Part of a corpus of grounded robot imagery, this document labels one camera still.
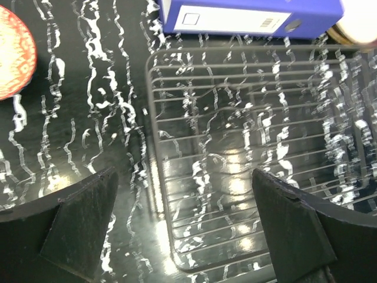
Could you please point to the black wire dish rack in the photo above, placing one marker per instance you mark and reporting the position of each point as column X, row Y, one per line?
column 304, row 114

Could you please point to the red rimmed cream plate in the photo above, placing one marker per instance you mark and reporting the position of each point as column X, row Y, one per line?
column 358, row 23

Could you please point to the blue white patterned bowl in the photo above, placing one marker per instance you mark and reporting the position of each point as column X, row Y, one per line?
column 18, row 54

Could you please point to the cream floral plate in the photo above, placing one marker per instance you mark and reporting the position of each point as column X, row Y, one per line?
column 336, row 35

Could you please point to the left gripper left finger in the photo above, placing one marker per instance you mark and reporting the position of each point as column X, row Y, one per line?
column 59, row 237

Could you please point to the blue ring binder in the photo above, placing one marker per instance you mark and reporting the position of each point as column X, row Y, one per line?
column 298, row 19

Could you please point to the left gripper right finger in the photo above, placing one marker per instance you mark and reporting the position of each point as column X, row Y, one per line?
column 312, row 239

